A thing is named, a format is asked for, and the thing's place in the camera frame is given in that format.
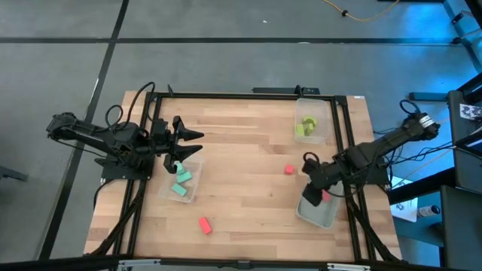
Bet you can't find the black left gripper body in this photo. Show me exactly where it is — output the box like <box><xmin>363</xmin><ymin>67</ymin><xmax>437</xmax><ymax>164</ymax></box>
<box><xmin>151</xmin><ymin>129</ymin><xmax>177</xmax><ymax>156</ymax></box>

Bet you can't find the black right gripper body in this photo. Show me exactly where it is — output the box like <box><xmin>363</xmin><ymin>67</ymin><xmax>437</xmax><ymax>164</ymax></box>
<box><xmin>303</xmin><ymin>161</ymin><xmax>342</xmax><ymax>191</ymax></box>

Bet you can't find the white plastic bin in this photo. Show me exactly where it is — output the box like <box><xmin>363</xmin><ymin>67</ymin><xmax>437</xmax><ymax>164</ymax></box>
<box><xmin>294</xmin><ymin>172</ymin><xmax>345</xmax><ymax>230</ymax></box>

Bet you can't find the clear plastic bin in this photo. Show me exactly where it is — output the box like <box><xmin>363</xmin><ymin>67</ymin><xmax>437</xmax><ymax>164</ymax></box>
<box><xmin>294</xmin><ymin>96</ymin><xmax>331</xmax><ymax>145</ymax></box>
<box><xmin>157</xmin><ymin>153</ymin><xmax>206</xmax><ymax>204</ymax></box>

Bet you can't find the white paper sheet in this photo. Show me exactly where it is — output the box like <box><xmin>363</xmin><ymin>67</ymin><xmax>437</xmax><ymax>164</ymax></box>
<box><xmin>389</xmin><ymin>197</ymin><xmax>419</xmax><ymax>224</ymax></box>

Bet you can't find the black mounting bar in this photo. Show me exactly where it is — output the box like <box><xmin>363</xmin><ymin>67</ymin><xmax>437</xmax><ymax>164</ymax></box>
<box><xmin>251</xmin><ymin>85</ymin><xmax>321</xmax><ymax>96</ymax></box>

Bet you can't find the black desk foot bar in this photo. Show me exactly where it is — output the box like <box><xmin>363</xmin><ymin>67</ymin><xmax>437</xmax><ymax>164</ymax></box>
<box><xmin>408</xmin><ymin>91</ymin><xmax>451</xmax><ymax>102</ymax></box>

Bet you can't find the dark desk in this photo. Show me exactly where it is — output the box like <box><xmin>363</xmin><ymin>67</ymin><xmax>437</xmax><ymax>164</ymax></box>
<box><xmin>438</xmin><ymin>73</ymin><xmax>482</xmax><ymax>271</ymax></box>

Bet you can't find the black furniture foot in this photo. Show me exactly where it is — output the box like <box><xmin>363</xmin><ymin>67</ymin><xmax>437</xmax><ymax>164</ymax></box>
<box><xmin>0</xmin><ymin>165</ymin><xmax>29</xmax><ymax>182</ymax></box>

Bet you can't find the printed marker sheet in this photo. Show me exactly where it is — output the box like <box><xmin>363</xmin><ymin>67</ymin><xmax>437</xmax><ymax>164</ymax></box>
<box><xmin>459</xmin><ymin>103</ymin><xmax>482</xmax><ymax>121</ymax></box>

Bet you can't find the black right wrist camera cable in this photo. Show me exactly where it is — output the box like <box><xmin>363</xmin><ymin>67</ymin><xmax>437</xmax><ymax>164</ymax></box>
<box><xmin>302</xmin><ymin>151</ymin><xmax>322</xmax><ymax>170</ymax></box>

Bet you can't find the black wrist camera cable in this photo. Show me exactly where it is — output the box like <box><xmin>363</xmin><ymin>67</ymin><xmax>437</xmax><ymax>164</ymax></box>
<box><xmin>104</xmin><ymin>81</ymin><xmax>157</xmax><ymax>131</ymax></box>
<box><xmin>302</xmin><ymin>151</ymin><xmax>322</xmax><ymax>170</ymax></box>

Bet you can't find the black left wrist camera cable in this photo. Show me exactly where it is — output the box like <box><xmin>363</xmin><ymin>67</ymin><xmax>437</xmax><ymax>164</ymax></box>
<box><xmin>104</xmin><ymin>81</ymin><xmax>157</xmax><ymax>131</ymax></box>

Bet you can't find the black aluminium table frame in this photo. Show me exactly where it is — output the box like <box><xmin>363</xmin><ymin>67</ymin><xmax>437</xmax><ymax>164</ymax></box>
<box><xmin>84</xmin><ymin>84</ymin><xmax>402</xmax><ymax>271</ymax></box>

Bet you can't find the silver frame bracket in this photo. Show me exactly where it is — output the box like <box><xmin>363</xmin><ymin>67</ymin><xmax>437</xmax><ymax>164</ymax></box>
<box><xmin>325</xmin><ymin>262</ymin><xmax>372</xmax><ymax>271</ymax></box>

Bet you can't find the black cable bundle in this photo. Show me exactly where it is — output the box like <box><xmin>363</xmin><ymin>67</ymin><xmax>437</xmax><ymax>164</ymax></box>
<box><xmin>387</xmin><ymin>141</ymin><xmax>459</xmax><ymax>178</ymax></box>

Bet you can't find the yellow cable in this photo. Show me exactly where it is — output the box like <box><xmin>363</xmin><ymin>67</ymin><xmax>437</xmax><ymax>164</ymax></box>
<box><xmin>322</xmin><ymin>0</ymin><xmax>401</xmax><ymax>22</ymax></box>

